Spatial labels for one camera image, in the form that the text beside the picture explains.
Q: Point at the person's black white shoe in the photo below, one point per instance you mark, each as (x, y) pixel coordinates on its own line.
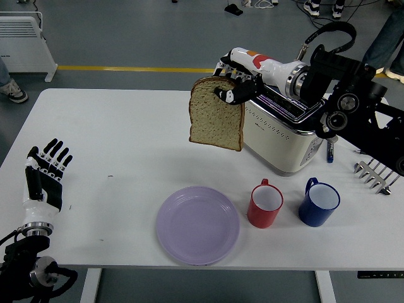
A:
(312, 9)
(337, 12)

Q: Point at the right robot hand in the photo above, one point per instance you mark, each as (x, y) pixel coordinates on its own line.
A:
(271, 72)

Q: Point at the black table control panel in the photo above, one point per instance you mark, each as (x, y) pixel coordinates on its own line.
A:
(378, 275)

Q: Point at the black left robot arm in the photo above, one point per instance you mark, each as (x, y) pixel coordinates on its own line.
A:
(25, 249)

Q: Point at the blue marker pen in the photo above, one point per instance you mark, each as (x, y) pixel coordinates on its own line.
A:
(329, 154)

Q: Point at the red mug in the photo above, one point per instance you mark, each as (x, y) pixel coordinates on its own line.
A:
(263, 217)

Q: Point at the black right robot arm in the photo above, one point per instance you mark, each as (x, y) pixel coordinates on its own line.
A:
(341, 71)

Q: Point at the white panel heater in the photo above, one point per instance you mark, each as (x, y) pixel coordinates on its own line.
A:
(25, 47)

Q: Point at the white power adapter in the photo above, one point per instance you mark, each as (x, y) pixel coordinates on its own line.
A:
(247, 3)

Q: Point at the cream and chrome toaster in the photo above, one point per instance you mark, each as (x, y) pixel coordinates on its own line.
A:
(274, 145)

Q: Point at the blue mug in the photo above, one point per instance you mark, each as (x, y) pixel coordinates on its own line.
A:
(312, 216)

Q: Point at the black floor stand base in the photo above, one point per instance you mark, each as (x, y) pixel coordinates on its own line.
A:
(234, 10)

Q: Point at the yellow floor tape line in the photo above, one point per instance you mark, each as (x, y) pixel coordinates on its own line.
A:
(142, 68)

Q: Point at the purple plate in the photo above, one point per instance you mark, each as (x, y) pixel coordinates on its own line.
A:
(197, 225)

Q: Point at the person's leg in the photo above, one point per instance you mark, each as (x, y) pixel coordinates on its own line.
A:
(400, 61)
(3, 72)
(383, 38)

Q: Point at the brown bread slice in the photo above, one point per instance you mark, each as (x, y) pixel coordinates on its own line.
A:
(214, 123)

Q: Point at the white table leg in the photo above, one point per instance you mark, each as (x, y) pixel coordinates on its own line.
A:
(325, 287)
(91, 287)

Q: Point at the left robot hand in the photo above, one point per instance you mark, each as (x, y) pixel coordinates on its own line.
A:
(38, 211)

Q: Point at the metal toast rack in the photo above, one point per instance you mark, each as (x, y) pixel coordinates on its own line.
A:
(374, 178)

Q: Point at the person's grey sneaker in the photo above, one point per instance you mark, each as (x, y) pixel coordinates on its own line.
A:
(14, 92)

